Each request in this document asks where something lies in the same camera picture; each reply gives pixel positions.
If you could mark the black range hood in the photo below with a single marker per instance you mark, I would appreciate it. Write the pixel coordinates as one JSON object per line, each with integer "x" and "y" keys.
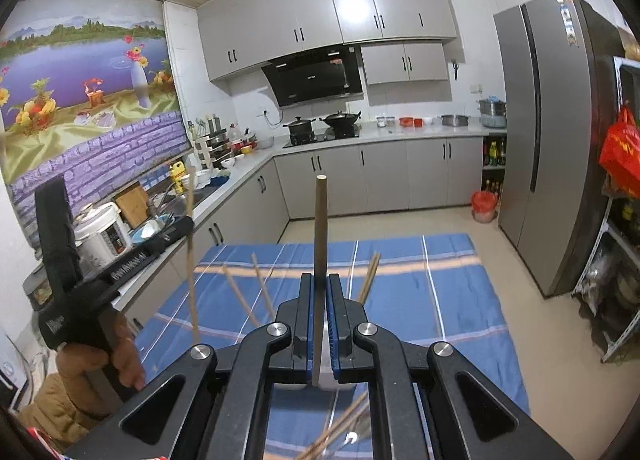
{"x": 312, "y": 78}

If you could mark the grey refrigerator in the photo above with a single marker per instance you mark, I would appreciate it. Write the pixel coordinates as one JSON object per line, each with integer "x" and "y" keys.
{"x": 550, "y": 140}

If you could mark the steel countertop appliance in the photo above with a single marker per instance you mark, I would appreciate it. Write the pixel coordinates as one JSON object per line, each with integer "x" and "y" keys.
{"x": 39, "y": 292}

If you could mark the black gas stove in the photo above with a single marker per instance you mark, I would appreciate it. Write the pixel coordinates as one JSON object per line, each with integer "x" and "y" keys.
{"x": 320, "y": 139}

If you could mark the wall poster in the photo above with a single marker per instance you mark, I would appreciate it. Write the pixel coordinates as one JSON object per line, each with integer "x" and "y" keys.
{"x": 85, "y": 85}

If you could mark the steel pan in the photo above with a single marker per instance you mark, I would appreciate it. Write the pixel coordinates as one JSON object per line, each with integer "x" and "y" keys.
{"x": 455, "y": 120}

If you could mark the black cooking pot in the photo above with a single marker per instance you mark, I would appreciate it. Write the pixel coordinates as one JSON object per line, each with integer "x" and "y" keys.
{"x": 300, "y": 129}

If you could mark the small grey wall cabinet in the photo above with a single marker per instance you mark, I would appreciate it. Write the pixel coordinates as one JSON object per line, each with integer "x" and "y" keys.
{"x": 405, "y": 63}

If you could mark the yellow bottle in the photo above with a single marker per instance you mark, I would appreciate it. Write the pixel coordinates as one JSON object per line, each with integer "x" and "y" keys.
{"x": 176, "y": 176}

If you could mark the black wok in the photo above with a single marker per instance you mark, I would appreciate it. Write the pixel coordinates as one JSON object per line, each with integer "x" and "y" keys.
{"x": 340, "y": 121}

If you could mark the person's left hand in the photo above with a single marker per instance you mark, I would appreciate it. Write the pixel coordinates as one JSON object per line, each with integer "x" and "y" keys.
{"x": 127, "y": 360}

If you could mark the wooden cutting board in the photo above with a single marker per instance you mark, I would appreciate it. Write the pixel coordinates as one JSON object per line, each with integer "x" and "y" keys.
{"x": 132, "y": 205}

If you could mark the dish rack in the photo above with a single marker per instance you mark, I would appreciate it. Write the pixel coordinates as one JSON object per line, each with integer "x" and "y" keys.
{"x": 212, "y": 148}

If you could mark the white storage shelf rack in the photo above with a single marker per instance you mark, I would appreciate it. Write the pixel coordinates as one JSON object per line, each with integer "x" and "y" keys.
{"x": 616, "y": 85}

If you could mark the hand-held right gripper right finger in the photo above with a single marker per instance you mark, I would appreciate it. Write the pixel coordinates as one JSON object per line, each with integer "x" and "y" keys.
{"x": 337, "y": 330}

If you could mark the scissors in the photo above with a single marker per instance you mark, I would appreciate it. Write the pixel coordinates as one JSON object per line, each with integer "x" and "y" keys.
{"x": 455, "y": 69}

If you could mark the group of dark bottles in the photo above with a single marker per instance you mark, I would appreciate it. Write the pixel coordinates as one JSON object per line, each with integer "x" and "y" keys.
{"x": 494, "y": 153}

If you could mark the red trash bin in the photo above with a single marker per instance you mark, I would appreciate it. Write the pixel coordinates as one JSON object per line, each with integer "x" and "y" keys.
{"x": 485, "y": 207}

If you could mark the red container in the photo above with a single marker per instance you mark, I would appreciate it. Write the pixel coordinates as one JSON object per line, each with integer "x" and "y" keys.
{"x": 410, "y": 121}

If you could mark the blue plaid tablecloth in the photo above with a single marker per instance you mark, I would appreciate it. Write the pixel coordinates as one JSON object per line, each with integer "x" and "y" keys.
{"x": 450, "y": 300}

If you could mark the steel steamer pot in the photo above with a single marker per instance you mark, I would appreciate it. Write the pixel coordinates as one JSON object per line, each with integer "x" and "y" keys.
{"x": 492, "y": 113}

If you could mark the grey upper kitchen cabinets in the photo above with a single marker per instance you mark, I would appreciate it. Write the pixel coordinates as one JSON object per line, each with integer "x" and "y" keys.
{"x": 280, "y": 30}

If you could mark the grey kitchen cabinets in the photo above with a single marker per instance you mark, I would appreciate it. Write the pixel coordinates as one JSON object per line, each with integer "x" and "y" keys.
{"x": 385, "y": 175}
{"x": 280, "y": 30}

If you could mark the person's left forearm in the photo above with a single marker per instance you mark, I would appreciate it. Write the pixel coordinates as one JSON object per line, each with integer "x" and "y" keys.
{"x": 55, "y": 415}

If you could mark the red plastic bag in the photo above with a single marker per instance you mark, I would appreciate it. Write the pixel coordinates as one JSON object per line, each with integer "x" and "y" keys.
{"x": 620, "y": 150}

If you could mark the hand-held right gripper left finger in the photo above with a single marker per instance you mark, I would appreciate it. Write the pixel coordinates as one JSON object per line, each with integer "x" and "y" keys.
{"x": 306, "y": 330}

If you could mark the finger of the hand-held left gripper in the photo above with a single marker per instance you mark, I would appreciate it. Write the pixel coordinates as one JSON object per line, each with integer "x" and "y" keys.
{"x": 172, "y": 235}

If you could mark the long wooden chopstick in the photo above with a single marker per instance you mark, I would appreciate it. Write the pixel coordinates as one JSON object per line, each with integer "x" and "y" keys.
{"x": 369, "y": 277}
{"x": 190, "y": 265}
{"x": 320, "y": 250}
{"x": 262, "y": 290}
{"x": 240, "y": 295}

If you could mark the white rice cooker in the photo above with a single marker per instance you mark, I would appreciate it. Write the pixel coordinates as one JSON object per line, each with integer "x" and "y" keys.
{"x": 102, "y": 240}

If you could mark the pile of wooden chopsticks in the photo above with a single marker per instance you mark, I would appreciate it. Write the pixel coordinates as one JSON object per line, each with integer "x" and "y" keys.
{"x": 340, "y": 422}

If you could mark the grey lower kitchen cabinets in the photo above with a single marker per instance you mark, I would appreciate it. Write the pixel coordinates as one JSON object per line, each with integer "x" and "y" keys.
{"x": 385, "y": 175}

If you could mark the metal spoon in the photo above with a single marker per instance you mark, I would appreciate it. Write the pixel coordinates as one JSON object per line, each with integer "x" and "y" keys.
{"x": 352, "y": 437}

